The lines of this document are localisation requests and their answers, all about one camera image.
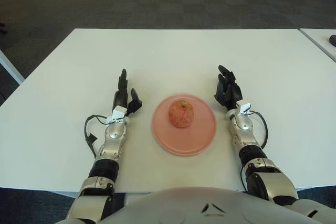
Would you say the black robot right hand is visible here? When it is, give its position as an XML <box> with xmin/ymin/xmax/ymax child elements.
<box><xmin>214</xmin><ymin>65</ymin><xmax>243</xmax><ymax>111</ymax></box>

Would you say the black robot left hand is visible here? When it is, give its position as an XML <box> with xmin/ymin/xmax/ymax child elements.
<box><xmin>112</xmin><ymin>68</ymin><xmax>144</xmax><ymax>117</ymax></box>

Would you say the red apple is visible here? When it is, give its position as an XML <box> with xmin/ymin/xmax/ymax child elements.
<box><xmin>168</xmin><ymin>100</ymin><xmax>195</xmax><ymax>128</ymax></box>

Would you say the pink round plate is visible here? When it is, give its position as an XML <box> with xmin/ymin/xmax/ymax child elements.
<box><xmin>152</xmin><ymin>93</ymin><xmax>217</xmax><ymax>156</ymax></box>

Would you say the silver robot torso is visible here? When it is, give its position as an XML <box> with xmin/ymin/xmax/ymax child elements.
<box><xmin>99</xmin><ymin>186</ymin><xmax>336</xmax><ymax>224</ymax></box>

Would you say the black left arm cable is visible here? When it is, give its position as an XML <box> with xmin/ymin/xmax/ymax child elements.
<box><xmin>83</xmin><ymin>114</ymin><xmax>111</xmax><ymax>159</ymax></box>

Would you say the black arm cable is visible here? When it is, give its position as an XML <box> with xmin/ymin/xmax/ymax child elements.
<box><xmin>83</xmin><ymin>114</ymin><xmax>111</xmax><ymax>159</ymax></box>
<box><xmin>249</xmin><ymin>110</ymin><xmax>269</xmax><ymax>148</ymax></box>

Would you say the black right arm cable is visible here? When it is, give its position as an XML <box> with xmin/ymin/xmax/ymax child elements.
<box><xmin>249</xmin><ymin>110</ymin><xmax>269</xmax><ymax>148</ymax></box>

